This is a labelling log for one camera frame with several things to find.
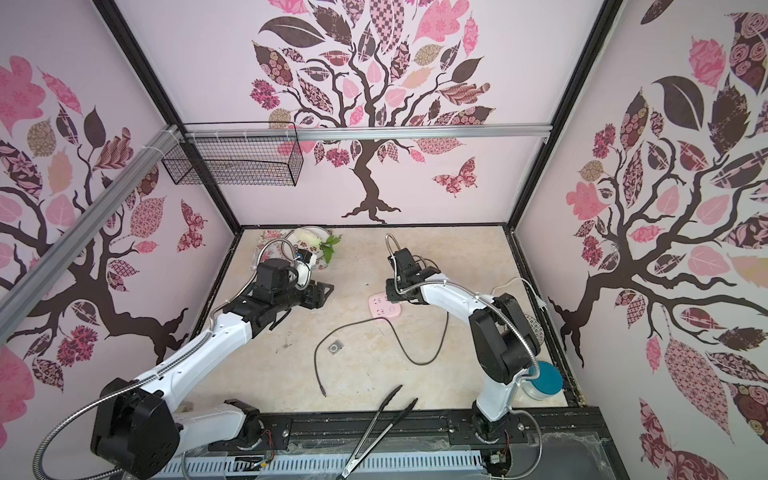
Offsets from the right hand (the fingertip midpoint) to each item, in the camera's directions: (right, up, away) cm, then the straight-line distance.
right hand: (394, 287), depth 93 cm
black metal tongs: (-9, -37, -23) cm, 45 cm away
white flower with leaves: (-26, +15, +18) cm, 35 cm away
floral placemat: (-51, +18, +25) cm, 60 cm away
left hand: (-20, +1, -10) cm, 22 cm away
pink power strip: (-4, -6, +1) cm, 8 cm away
